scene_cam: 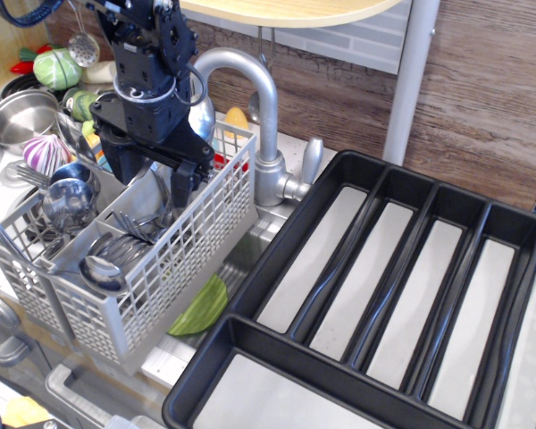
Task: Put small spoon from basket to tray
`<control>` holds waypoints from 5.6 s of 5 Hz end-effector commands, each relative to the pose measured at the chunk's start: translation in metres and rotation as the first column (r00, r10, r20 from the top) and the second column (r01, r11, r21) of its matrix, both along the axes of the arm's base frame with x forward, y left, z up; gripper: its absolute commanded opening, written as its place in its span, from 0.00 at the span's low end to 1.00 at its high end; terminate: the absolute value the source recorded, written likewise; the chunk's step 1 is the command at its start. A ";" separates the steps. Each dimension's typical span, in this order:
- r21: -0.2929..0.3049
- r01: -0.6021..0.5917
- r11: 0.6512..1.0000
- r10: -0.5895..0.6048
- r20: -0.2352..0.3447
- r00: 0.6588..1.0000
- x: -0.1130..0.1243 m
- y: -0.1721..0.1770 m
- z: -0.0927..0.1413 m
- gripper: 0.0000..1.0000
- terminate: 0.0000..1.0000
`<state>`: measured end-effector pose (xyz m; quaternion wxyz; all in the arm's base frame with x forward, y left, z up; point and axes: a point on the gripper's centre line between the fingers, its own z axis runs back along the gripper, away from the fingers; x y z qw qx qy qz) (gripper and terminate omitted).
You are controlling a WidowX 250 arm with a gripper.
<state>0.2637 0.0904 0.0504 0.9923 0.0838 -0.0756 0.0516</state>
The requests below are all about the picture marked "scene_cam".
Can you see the silver kitchen faucet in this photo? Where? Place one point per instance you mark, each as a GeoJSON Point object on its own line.
{"type": "Point", "coordinates": [273, 183]}

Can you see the grey plastic cutlery basket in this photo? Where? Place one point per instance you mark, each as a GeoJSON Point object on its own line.
{"type": "Point", "coordinates": [160, 281]}

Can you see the red toy chili pepper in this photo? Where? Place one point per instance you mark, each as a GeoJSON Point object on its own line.
{"type": "Point", "coordinates": [27, 58]}

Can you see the steel fork in basket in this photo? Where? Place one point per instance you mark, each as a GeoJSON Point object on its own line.
{"type": "Point", "coordinates": [145, 231]}

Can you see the green toy cabbage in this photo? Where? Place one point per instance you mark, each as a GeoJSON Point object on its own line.
{"type": "Point", "coordinates": [56, 69]}

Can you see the white metal shelf post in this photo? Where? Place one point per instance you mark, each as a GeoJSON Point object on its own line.
{"type": "Point", "coordinates": [419, 33]}

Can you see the black cutlery tray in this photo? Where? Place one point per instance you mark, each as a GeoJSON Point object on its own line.
{"type": "Point", "coordinates": [387, 299]}

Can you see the yellow toy lemon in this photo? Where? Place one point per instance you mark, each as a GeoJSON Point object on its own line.
{"type": "Point", "coordinates": [236, 117]}

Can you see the green toy can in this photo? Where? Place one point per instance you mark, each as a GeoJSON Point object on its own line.
{"type": "Point", "coordinates": [78, 102]}

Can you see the hanging steel skimmer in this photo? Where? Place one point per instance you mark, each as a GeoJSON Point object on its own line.
{"type": "Point", "coordinates": [82, 47]}

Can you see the purple striped toy onion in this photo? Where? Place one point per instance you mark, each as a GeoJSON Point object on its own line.
{"type": "Point", "coordinates": [46, 153]}

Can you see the steel pot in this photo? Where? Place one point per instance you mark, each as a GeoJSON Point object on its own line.
{"type": "Point", "coordinates": [25, 115]}

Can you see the large steel spoon front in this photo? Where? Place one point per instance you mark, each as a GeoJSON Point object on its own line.
{"type": "Point", "coordinates": [99, 275]}

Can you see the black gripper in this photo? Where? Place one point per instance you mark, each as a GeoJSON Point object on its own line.
{"type": "Point", "coordinates": [137, 123]}

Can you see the light wooden shelf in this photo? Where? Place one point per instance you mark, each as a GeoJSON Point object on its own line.
{"type": "Point", "coordinates": [298, 14]}

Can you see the steel ladle bowl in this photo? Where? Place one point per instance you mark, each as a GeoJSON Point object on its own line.
{"type": "Point", "coordinates": [69, 205]}

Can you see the green plastic plate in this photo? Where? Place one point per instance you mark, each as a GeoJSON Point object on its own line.
{"type": "Point", "coordinates": [204, 309]}

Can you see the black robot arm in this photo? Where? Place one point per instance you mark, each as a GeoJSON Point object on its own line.
{"type": "Point", "coordinates": [147, 36]}

